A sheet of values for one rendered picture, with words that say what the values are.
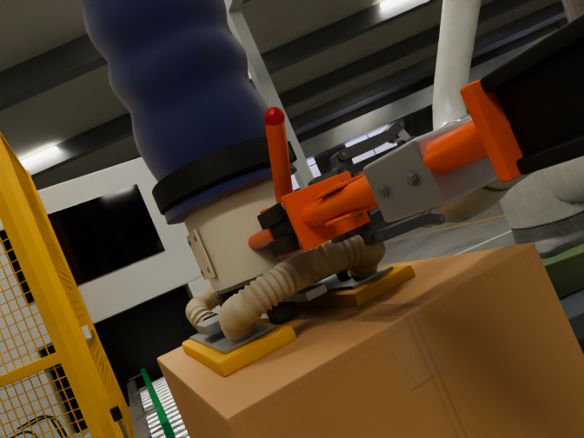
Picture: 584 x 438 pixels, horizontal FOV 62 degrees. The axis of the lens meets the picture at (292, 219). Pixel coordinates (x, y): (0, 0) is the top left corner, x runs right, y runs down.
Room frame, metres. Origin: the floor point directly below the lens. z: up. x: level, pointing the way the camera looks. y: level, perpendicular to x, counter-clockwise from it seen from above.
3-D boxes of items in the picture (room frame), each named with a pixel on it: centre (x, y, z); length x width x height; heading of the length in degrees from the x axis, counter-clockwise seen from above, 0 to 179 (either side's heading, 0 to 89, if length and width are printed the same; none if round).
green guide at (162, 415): (2.42, 1.02, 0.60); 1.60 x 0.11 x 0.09; 22
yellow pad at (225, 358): (0.73, 0.16, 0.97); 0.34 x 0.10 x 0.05; 22
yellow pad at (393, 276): (0.80, -0.02, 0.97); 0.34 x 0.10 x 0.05; 22
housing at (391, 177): (0.34, -0.10, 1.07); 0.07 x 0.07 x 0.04; 22
